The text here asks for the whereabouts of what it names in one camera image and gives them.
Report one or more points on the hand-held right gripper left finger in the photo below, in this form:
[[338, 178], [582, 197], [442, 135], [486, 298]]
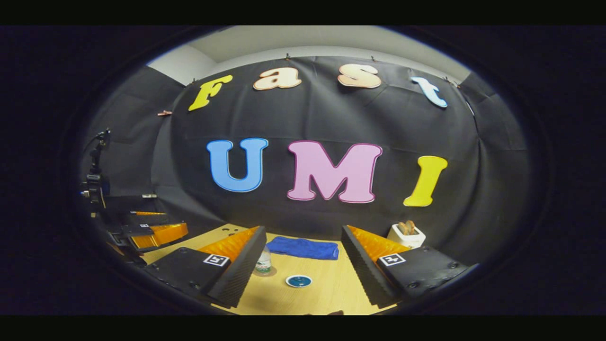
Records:
[[241, 270]]

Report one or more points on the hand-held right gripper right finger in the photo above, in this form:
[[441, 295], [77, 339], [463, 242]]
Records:
[[364, 270]]

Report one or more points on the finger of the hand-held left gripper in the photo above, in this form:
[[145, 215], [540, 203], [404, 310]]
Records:
[[137, 230], [147, 213]]

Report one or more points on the clear plastic water bottle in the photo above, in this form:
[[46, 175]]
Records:
[[263, 263]]

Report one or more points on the round brown coaster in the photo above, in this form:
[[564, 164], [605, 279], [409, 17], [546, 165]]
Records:
[[272, 273]]

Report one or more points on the teal teacup lid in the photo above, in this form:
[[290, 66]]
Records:
[[298, 281]]

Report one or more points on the white teacup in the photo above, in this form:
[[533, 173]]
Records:
[[298, 286]]

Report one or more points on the white toy toaster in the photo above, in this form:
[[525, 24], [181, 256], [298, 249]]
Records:
[[407, 240]]

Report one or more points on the toy bread slice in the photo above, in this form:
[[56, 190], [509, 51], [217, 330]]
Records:
[[412, 226], [403, 228]]

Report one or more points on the blue towel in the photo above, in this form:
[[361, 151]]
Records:
[[303, 247]]

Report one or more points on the wooden clothes peg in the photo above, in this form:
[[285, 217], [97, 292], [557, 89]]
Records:
[[164, 113]]

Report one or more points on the black backdrop cloth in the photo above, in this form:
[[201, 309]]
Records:
[[331, 118]]

